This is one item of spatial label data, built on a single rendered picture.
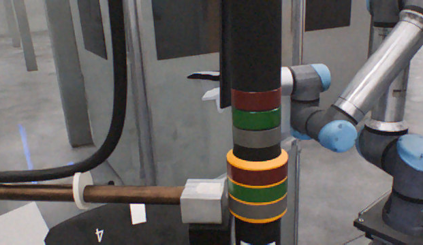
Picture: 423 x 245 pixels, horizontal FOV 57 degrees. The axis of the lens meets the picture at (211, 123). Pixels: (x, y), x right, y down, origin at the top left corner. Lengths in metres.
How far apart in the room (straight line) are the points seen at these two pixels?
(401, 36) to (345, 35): 3.92
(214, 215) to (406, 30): 0.77
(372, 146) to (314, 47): 3.42
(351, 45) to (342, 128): 4.10
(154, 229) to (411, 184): 0.78
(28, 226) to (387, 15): 0.93
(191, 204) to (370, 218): 0.95
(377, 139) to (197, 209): 0.94
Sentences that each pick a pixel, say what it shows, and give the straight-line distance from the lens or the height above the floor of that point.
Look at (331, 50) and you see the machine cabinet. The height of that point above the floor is 0.93.
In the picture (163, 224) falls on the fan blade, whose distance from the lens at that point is 0.48.
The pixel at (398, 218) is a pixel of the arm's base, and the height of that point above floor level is 1.07.
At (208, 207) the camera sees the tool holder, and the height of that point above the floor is 1.52.
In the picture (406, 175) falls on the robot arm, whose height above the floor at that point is 1.19.
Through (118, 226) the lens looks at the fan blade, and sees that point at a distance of 0.49.
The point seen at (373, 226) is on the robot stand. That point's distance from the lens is 1.17.
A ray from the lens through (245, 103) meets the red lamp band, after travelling 0.25.
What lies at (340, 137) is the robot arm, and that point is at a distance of 0.90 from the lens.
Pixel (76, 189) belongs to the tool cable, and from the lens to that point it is 0.31.
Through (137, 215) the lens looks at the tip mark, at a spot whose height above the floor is 1.42.
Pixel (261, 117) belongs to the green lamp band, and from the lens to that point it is 0.25.
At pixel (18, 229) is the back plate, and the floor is 1.34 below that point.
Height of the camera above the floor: 1.67
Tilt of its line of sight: 19 degrees down
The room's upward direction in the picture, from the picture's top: 3 degrees counter-clockwise
